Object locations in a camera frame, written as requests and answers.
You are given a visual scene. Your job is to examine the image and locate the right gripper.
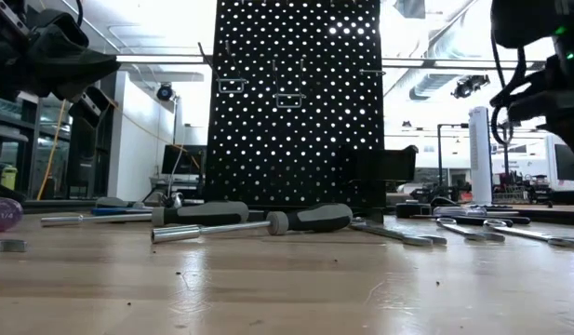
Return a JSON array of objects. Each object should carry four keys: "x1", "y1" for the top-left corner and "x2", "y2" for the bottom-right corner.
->
[{"x1": 489, "y1": 36, "x2": 574, "y2": 164}]

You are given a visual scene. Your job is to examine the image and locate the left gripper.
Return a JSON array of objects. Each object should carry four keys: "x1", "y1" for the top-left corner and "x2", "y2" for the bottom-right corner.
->
[{"x1": 0, "y1": 12, "x2": 122, "y2": 129}]

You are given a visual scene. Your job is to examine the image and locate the grey black handle nut driver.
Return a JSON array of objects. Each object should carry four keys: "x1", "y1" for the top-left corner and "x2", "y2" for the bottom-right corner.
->
[
  {"x1": 39, "y1": 200, "x2": 250, "y2": 229},
  {"x1": 150, "y1": 202, "x2": 354, "y2": 245}
]

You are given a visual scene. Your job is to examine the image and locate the black perforated pegboard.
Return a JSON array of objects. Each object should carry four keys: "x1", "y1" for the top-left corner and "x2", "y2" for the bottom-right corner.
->
[{"x1": 205, "y1": 0, "x2": 388, "y2": 223}]

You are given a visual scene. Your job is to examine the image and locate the chrome double-prong peg hook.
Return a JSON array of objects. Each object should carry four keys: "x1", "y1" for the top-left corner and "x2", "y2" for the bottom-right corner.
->
[
  {"x1": 271, "y1": 58, "x2": 307, "y2": 110},
  {"x1": 197, "y1": 40, "x2": 249, "y2": 95}
]

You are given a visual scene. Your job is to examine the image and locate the black ceiling fixture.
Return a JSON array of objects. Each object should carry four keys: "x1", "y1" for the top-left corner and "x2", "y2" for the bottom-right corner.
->
[{"x1": 451, "y1": 74, "x2": 491, "y2": 100}]

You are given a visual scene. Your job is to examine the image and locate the black computer monitor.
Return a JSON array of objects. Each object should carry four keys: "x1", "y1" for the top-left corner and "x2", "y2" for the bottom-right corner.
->
[
  {"x1": 161, "y1": 143, "x2": 207, "y2": 176},
  {"x1": 554, "y1": 142, "x2": 574, "y2": 182}
]

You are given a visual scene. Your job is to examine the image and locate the ceiling strip light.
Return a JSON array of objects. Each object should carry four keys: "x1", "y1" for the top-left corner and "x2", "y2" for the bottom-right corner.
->
[
  {"x1": 113, "y1": 54, "x2": 208, "y2": 65},
  {"x1": 381, "y1": 58, "x2": 548, "y2": 71}
]

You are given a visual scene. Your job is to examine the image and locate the black tall speaker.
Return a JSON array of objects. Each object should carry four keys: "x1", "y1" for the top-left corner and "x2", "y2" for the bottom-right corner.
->
[{"x1": 66, "y1": 106, "x2": 101, "y2": 199}]

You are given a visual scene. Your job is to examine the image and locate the dark glass shelf cabinet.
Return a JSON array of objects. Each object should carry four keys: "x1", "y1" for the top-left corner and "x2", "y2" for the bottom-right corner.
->
[{"x1": 0, "y1": 92, "x2": 115, "y2": 206}]

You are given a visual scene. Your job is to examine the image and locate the black bent pole stand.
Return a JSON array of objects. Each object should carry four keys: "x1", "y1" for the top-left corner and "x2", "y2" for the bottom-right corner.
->
[{"x1": 436, "y1": 122, "x2": 470, "y2": 187}]

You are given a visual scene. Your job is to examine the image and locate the black markers on right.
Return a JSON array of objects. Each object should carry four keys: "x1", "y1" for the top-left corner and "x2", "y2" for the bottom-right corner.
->
[{"x1": 409, "y1": 212, "x2": 532, "y2": 229}]

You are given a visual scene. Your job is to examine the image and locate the yellow-green container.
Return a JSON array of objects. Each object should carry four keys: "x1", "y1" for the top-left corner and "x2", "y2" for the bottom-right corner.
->
[{"x1": 0, "y1": 165, "x2": 19, "y2": 192}]

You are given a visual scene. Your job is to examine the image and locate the black plastic parts bin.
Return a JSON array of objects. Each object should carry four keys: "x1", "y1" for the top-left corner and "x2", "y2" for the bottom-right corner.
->
[{"x1": 340, "y1": 144, "x2": 419, "y2": 183}]

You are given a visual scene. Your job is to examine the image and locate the clear safety glasses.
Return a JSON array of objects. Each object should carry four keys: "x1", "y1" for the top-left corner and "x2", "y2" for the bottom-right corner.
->
[{"x1": 144, "y1": 189, "x2": 185, "y2": 210}]

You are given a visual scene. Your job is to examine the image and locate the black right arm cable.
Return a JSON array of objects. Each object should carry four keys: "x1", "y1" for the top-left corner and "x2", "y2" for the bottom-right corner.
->
[{"x1": 489, "y1": 27, "x2": 527, "y2": 146}]

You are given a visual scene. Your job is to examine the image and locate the black camera on pole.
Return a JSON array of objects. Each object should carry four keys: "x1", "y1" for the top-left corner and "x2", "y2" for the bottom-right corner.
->
[{"x1": 155, "y1": 82, "x2": 177, "y2": 102}]

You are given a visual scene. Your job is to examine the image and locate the yellow cable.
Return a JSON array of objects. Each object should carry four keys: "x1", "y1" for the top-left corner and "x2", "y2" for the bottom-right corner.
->
[{"x1": 36, "y1": 100, "x2": 67, "y2": 201}]

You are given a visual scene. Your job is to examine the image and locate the ribbed ventilation duct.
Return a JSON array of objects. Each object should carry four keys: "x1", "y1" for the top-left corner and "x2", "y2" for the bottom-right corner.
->
[{"x1": 409, "y1": 73, "x2": 455, "y2": 101}]

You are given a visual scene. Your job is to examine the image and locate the blue clear handle screwdriver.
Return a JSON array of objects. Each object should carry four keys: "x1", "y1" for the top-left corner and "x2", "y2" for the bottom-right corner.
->
[{"x1": 433, "y1": 205, "x2": 520, "y2": 218}]

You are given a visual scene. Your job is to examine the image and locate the black aluminium table frame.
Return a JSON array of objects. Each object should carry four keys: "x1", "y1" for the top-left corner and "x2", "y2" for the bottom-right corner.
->
[{"x1": 20, "y1": 197, "x2": 574, "y2": 227}]

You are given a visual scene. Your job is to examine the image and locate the blue handle scissors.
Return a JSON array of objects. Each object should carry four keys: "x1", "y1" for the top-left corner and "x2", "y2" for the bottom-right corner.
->
[{"x1": 90, "y1": 207, "x2": 154, "y2": 217}]

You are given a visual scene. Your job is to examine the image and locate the red handle screwdriver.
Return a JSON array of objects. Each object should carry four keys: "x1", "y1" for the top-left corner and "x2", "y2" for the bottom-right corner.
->
[{"x1": 0, "y1": 196, "x2": 25, "y2": 233}]

